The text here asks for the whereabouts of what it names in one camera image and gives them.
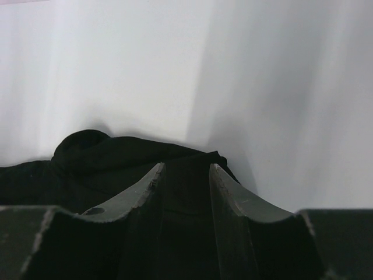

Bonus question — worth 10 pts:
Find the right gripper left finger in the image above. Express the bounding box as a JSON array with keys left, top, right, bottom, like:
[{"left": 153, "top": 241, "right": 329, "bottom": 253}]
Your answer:
[{"left": 82, "top": 163, "right": 166, "bottom": 279}]

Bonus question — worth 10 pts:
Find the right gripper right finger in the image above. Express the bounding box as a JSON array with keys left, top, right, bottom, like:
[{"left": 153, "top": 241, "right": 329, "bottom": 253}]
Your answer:
[{"left": 209, "top": 164, "right": 323, "bottom": 279}]

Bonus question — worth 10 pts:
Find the black t shirt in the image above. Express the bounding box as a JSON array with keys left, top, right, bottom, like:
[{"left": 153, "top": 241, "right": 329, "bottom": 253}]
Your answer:
[{"left": 1, "top": 129, "right": 227, "bottom": 279}]

